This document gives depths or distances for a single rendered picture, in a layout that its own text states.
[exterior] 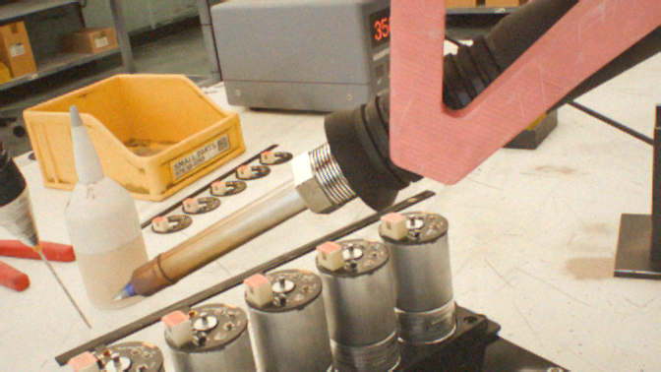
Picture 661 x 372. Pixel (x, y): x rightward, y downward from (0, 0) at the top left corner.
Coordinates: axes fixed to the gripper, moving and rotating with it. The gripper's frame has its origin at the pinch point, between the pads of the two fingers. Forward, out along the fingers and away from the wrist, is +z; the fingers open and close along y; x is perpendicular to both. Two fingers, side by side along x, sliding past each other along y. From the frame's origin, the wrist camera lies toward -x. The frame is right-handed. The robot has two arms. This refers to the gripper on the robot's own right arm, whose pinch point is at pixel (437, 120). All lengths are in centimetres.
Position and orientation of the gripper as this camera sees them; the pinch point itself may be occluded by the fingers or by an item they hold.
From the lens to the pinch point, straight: 16.5
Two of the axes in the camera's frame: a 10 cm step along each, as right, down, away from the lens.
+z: -3.4, 8.5, 4.1
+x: 9.3, 3.7, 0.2
